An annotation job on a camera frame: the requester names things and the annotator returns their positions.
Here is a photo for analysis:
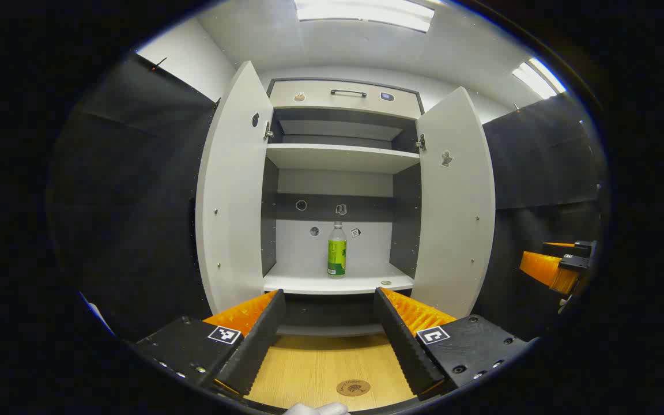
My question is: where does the grey cabinet door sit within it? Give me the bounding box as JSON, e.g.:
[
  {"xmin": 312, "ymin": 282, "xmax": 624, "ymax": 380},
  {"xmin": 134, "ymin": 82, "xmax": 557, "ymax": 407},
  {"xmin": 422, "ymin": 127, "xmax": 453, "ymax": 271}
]
[
  {"xmin": 412, "ymin": 86, "xmax": 496, "ymax": 319},
  {"xmin": 195, "ymin": 61, "xmax": 275, "ymax": 315}
]

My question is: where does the round brown coaster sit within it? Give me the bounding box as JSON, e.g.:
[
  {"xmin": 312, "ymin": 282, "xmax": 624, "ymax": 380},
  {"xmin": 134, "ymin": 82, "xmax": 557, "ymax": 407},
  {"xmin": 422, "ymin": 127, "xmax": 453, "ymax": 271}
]
[{"xmin": 336, "ymin": 379, "xmax": 371, "ymax": 397}]

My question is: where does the grey cabinet drawer front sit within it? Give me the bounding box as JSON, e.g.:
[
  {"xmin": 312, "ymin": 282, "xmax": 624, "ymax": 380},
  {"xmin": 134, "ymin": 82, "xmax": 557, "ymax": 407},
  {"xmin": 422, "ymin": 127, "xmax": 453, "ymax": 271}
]
[{"xmin": 269, "ymin": 80, "xmax": 423, "ymax": 119}]

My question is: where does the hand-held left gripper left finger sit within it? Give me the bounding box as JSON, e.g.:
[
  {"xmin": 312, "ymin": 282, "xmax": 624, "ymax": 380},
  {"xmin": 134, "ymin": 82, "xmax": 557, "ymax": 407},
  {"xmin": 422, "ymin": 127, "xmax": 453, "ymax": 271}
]
[{"xmin": 134, "ymin": 289, "xmax": 285, "ymax": 398}]

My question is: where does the grey cabinet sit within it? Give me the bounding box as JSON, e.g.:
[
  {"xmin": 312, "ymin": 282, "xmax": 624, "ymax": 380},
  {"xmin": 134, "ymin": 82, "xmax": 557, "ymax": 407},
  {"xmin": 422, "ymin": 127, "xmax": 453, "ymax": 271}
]
[{"xmin": 260, "ymin": 78, "xmax": 425, "ymax": 338}]

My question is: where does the white cabinet shelf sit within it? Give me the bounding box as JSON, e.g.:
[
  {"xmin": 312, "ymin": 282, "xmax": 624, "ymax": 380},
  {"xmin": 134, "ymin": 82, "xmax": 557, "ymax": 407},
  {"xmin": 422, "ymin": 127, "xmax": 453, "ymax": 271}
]
[
  {"xmin": 266, "ymin": 143, "xmax": 421, "ymax": 175},
  {"xmin": 263, "ymin": 262, "xmax": 415, "ymax": 296}
]

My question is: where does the green label plastic bottle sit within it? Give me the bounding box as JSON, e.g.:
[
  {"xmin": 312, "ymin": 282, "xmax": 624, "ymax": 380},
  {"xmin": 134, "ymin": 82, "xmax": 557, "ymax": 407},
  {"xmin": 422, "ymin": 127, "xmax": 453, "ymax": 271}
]
[{"xmin": 327, "ymin": 221, "xmax": 348, "ymax": 278}]

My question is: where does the large ceiling light panel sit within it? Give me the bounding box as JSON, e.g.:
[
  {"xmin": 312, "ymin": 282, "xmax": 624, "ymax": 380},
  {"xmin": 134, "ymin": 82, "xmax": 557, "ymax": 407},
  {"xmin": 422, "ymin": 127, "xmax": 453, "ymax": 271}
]
[{"xmin": 293, "ymin": 0, "xmax": 435, "ymax": 33}]

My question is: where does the small ceiling light panel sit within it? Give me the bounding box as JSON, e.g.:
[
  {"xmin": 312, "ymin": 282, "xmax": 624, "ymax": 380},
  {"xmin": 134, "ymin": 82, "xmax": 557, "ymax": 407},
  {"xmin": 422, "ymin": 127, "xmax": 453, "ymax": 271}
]
[{"xmin": 512, "ymin": 56, "xmax": 567, "ymax": 100}]

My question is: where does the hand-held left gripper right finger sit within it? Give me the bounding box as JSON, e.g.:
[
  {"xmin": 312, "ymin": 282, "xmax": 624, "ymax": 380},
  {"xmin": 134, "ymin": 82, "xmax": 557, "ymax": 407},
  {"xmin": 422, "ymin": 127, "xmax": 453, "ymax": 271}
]
[{"xmin": 373, "ymin": 286, "xmax": 531, "ymax": 398}]

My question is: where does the black backdrop cloth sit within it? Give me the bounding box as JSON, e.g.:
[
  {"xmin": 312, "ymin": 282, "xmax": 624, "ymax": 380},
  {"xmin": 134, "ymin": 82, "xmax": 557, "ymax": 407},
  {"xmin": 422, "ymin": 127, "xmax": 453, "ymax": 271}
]
[{"xmin": 50, "ymin": 52, "xmax": 606, "ymax": 341}]

